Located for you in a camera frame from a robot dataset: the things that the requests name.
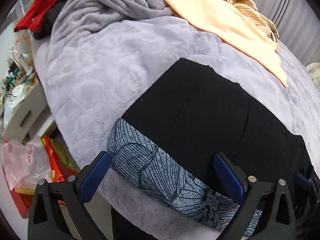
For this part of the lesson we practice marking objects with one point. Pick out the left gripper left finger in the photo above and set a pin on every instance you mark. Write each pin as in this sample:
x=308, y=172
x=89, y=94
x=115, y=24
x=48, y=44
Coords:
x=46, y=220

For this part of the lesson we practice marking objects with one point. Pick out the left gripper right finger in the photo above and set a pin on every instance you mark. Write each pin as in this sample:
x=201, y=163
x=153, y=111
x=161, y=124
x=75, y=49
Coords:
x=277, y=219

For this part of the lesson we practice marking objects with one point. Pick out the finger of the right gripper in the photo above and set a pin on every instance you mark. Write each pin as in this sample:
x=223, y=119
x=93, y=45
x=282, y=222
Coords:
x=302, y=181

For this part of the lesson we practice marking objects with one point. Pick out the black pants with patterned lining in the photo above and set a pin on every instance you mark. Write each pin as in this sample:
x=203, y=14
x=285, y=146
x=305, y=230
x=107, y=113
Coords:
x=165, y=144

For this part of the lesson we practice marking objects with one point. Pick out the red gift bag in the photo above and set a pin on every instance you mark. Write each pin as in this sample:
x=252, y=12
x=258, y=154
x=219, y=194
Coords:
x=61, y=166

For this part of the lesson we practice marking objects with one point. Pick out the pink plastic bag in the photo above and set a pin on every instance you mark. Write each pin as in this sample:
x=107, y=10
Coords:
x=25, y=165

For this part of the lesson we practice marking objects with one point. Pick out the beige puffer jacket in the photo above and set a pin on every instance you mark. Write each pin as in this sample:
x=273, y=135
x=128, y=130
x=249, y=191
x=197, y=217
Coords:
x=314, y=72

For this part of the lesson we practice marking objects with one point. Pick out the clutter on cabinet top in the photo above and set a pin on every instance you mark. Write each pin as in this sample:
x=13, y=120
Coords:
x=19, y=75

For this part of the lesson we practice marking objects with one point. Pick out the lavender plush bed blanket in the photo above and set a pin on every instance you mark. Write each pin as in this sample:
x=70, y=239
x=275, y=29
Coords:
x=103, y=54

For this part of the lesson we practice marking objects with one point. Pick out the tan striped garment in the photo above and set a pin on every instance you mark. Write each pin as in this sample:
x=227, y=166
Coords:
x=249, y=9

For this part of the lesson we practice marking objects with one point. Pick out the red garment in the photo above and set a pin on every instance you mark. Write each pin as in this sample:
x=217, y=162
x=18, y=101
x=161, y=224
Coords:
x=34, y=17

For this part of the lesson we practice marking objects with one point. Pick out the peach cloth garment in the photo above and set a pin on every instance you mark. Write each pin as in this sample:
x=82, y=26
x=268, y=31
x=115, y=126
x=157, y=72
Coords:
x=229, y=24

